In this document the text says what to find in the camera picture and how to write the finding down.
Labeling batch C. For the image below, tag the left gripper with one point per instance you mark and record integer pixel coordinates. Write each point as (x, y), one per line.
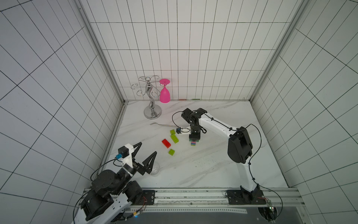
(148, 167)

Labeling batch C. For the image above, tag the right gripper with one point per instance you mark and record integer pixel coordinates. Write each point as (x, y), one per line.
(195, 136)

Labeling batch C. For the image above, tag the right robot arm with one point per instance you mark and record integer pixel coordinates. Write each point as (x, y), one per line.
(239, 149)

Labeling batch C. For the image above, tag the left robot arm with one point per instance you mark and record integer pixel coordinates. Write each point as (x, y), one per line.
(113, 195)

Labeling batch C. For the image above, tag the long lime lego brick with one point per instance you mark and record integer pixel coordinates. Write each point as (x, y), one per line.
(174, 138)

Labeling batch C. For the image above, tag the lime lego brick centre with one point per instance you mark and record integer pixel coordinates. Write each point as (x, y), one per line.
(171, 152)

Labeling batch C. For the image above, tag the red lego brick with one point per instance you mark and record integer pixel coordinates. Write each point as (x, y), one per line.
(166, 143)

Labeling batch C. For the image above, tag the clear glass cup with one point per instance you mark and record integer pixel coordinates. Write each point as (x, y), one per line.
(155, 170)

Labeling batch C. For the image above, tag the pink plastic wine glass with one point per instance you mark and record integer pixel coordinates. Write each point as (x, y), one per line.
(165, 94)

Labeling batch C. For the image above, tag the silver glass holder stand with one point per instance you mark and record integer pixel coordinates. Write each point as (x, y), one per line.
(146, 87)

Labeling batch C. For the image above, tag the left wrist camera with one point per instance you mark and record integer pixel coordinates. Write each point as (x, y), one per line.
(125, 155)

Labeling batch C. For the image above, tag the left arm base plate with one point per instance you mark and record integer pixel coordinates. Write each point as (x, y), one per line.
(147, 197)

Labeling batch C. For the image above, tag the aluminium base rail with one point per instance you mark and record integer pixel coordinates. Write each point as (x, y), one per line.
(204, 199)

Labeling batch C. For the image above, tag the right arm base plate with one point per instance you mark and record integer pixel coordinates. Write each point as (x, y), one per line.
(242, 197)

